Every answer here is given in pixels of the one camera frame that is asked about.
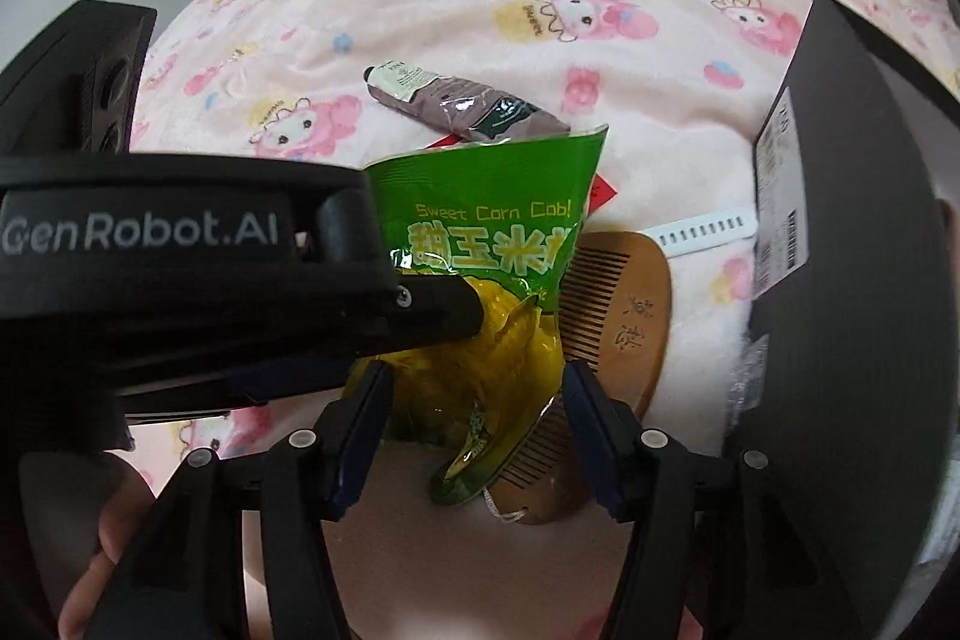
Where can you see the black cardboard storage box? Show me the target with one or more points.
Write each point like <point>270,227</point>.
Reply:
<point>846,432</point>

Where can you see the green sweet corn snack bag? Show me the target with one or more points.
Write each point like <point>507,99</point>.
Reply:
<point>505,218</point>

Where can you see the pink cartoon print blanket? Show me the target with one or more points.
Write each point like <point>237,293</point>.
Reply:
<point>683,85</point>

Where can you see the wooden comb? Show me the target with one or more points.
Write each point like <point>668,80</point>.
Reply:
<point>614,315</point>

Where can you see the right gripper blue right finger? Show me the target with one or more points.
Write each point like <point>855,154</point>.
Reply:
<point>605,431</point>

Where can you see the person's left hand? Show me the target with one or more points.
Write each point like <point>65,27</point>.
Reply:
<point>118,521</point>

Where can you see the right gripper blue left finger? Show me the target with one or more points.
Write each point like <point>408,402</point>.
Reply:
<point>361,421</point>

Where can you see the brown hand cream tube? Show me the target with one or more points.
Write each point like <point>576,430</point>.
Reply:
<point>468,110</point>

